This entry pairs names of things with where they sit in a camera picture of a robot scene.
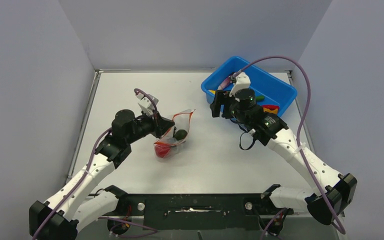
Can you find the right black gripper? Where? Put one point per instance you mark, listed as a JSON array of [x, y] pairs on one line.
[[222, 95]]

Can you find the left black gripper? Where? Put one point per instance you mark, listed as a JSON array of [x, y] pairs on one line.
[[160, 125]]

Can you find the green toy avocado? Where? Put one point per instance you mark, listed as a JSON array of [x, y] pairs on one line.
[[180, 134]]

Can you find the clear zip top bag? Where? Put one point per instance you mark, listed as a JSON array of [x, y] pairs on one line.
[[173, 140]]

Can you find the red toy apple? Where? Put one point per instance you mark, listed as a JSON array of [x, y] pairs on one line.
[[162, 151]]

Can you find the green toy cucumber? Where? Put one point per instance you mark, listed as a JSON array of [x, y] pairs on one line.
[[260, 98]]

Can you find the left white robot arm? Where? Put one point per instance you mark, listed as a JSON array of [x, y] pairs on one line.
[[63, 215]]

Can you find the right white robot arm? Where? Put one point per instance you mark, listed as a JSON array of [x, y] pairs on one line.
[[330, 191]]

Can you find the purple toy eggplant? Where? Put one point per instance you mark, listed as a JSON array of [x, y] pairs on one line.
[[225, 83]]

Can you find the blue plastic bin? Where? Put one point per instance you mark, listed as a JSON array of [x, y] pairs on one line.
[[275, 91]]

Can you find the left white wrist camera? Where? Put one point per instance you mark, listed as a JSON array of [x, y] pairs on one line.
[[145, 104]]

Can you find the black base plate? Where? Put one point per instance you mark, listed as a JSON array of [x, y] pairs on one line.
[[196, 211]]

